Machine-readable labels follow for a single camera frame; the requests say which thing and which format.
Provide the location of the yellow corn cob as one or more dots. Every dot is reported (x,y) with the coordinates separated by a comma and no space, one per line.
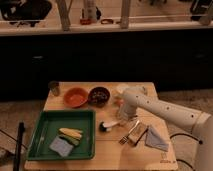
(71,132)

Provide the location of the dark bowl with beans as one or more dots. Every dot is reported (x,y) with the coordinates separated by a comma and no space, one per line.
(98,96)

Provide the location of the small metal cup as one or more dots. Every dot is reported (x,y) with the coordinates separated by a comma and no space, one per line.
(54,88)

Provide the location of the black pole stand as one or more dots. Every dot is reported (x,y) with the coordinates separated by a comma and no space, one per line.
(16,161)

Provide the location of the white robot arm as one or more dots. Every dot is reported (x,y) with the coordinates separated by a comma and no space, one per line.
(195,122)

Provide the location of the green vegetable piece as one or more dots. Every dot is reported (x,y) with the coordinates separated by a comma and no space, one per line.
(69,139)

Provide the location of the red ring object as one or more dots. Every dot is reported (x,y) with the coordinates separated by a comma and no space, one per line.
(107,21)

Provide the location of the small wooden block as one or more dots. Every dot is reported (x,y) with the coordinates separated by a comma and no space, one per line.
(137,134)

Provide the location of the green plastic tray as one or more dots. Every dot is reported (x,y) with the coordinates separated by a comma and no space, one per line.
(47,128)

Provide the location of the metal fork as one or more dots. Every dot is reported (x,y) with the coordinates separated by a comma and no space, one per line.
(124,139)

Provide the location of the grey folded cloth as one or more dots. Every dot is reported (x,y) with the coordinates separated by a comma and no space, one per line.
(154,140)

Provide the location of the red bowl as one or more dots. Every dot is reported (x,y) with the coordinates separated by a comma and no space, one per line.
(75,97)

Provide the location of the blue sponge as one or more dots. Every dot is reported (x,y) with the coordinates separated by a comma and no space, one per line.
(62,147)

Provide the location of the white handled dish brush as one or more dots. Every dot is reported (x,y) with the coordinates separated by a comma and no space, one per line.
(107,126)

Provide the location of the black bag on shelf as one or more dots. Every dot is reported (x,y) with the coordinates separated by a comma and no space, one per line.
(30,12)

